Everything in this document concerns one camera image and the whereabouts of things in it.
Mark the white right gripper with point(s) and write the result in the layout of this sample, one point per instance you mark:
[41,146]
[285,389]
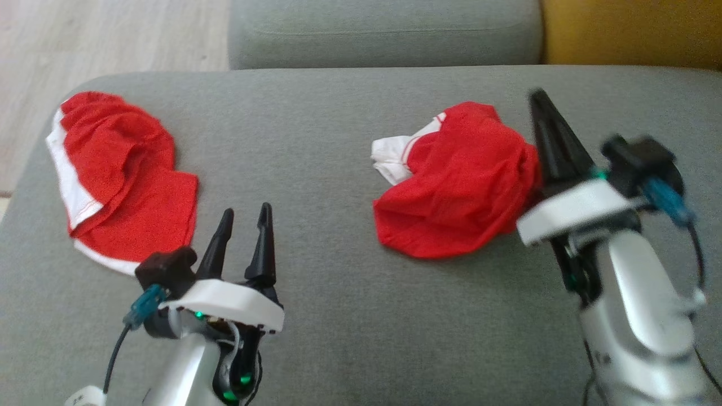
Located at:
[581,211]

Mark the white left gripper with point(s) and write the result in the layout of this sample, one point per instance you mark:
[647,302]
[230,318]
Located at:
[225,301]

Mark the red basketball jersey white trim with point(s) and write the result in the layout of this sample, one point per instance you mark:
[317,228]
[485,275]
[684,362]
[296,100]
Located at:
[457,192]

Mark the red shorts with white trim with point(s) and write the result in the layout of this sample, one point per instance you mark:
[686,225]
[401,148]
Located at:
[130,186]

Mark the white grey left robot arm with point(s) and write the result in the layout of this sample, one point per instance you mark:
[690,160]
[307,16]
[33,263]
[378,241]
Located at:
[180,372]

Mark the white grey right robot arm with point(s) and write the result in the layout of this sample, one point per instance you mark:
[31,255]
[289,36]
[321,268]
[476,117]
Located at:
[637,316]

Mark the large grey ottoman cushion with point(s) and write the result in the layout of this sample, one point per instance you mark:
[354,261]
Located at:
[338,169]

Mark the yellow sofa back cushion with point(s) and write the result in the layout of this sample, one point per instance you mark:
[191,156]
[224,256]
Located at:
[632,28]

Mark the grey sofa seat cushion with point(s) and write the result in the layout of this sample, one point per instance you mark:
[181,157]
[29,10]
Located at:
[383,34]

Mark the dark right wrist camera box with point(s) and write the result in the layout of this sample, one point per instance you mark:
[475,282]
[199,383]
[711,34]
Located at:
[637,160]

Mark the dark wrist camera box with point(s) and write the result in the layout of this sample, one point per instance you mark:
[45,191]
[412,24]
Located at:
[637,160]
[166,270]

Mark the dark left wrist camera box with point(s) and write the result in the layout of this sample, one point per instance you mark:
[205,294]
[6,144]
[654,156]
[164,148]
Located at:
[166,270]

